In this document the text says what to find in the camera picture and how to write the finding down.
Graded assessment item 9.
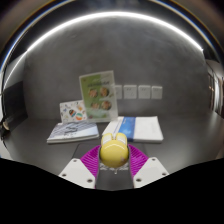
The black monitor screen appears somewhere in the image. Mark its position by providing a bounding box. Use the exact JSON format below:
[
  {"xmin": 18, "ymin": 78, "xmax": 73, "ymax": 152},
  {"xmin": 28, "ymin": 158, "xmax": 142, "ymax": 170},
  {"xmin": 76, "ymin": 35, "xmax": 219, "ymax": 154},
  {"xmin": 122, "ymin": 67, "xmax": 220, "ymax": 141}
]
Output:
[{"xmin": 2, "ymin": 80, "xmax": 30, "ymax": 128}]

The green printed leaflet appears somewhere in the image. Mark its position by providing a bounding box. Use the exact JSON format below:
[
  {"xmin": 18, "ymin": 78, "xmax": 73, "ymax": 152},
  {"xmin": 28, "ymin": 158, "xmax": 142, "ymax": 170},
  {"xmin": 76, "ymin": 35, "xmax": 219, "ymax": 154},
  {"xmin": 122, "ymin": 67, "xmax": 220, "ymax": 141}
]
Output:
[{"xmin": 78, "ymin": 70, "xmax": 119, "ymax": 123}]

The dark framed window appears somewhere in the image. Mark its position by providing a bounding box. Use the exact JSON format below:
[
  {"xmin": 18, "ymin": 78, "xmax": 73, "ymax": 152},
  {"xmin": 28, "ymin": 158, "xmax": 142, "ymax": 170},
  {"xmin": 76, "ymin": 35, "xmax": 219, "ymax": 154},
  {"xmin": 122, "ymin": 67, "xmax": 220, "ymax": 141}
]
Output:
[{"xmin": 205, "ymin": 59, "xmax": 224, "ymax": 119}]

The long ceiling light strip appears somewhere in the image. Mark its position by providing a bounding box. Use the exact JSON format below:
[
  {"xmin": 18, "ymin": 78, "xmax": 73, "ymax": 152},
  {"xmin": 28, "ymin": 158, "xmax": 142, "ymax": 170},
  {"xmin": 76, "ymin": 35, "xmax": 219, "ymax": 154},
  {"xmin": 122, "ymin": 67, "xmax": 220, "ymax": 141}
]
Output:
[{"xmin": 3, "ymin": 10, "xmax": 204, "ymax": 91}]

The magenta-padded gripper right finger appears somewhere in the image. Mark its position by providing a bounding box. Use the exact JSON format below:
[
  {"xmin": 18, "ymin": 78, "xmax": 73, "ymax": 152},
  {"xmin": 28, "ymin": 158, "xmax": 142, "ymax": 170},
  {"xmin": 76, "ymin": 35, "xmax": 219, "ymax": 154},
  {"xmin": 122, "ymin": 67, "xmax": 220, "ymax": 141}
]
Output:
[{"xmin": 127, "ymin": 143, "xmax": 171, "ymax": 189}]

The white book with blue stripe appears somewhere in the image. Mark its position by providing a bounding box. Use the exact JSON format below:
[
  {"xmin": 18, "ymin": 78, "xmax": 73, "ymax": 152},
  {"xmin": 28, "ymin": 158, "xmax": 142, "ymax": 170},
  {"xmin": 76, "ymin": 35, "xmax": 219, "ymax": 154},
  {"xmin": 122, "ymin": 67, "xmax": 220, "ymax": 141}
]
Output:
[{"xmin": 101, "ymin": 115, "xmax": 165, "ymax": 144}]

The grey striped magazine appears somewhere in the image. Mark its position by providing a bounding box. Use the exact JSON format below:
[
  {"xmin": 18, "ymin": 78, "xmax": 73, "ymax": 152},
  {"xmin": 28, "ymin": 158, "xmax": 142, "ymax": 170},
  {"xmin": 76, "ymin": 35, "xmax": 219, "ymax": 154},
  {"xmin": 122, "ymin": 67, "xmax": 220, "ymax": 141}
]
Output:
[{"xmin": 46, "ymin": 121, "xmax": 100, "ymax": 145}]

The black mouse pad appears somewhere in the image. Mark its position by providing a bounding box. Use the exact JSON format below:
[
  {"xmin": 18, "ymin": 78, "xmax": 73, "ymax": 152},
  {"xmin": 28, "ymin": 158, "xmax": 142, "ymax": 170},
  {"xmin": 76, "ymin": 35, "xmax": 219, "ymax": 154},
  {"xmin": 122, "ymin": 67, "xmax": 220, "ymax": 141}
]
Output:
[{"xmin": 68, "ymin": 142, "xmax": 149, "ymax": 191}]

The small white colourful card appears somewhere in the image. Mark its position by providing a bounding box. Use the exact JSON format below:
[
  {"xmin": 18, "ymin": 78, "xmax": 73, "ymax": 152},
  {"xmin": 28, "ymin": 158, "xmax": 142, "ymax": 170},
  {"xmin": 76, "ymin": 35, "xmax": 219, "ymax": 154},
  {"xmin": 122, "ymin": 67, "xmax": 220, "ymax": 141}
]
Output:
[{"xmin": 59, "ymin": 99, "xmax": 88, "ymax": 124}]

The white wall socket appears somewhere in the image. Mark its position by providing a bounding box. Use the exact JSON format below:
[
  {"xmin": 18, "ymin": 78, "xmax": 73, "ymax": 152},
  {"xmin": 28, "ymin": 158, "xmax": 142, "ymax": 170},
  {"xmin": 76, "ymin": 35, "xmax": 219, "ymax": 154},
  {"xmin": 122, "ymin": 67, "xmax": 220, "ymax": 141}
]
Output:
[
  {"xmin": 151, "ymin": 85, "xmax": 164, "ymax": 100},
  {"xmin": 123, "ymin": 84, "xmax": 138, "ymax": 100},
  {"xmin": 137, "ymin": 84, "xmax": 152, "ymax": 100},
  {"xmin": 114, "ymin": 84, "xmax": 123, "ymax": 100}
]

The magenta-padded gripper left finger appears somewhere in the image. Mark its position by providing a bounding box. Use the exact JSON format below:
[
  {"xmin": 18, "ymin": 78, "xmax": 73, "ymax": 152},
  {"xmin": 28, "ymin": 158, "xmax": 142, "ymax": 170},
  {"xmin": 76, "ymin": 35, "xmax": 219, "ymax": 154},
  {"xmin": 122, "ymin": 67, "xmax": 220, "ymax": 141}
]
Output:
[{"xmin": 58, "ymin": 143, "xmax": 105, "ymax": 190}]

